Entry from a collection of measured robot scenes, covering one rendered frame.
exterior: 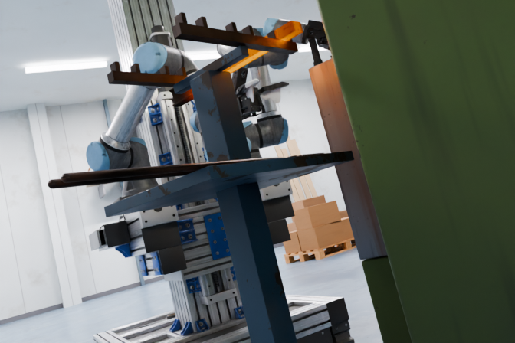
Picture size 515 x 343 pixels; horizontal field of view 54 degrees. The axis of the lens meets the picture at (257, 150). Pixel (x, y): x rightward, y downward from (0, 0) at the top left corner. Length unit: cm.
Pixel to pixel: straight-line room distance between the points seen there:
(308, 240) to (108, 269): 481
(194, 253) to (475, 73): 148
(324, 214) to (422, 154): 570
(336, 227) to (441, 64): 584
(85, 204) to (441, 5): 960
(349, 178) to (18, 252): 913
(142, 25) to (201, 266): 114
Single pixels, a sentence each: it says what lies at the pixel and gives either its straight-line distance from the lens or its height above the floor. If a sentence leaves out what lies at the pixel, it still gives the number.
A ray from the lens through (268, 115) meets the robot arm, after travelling 222.
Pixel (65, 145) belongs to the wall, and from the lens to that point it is 1033.
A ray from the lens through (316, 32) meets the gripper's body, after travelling 186.
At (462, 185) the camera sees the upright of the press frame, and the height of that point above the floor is 58.
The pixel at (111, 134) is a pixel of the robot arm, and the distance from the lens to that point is 191.
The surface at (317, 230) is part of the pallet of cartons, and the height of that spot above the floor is 35.
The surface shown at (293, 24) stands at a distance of 102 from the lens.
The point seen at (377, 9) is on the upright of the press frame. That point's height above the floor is 87.
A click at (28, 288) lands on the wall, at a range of 999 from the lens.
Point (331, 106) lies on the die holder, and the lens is 114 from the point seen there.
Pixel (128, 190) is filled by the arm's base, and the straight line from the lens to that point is 201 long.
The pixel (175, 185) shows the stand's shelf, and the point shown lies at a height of 69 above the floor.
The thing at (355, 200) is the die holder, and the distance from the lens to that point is 112.
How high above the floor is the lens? 60
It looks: 8 degrees up
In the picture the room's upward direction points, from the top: 14 degrees counter-clockwise
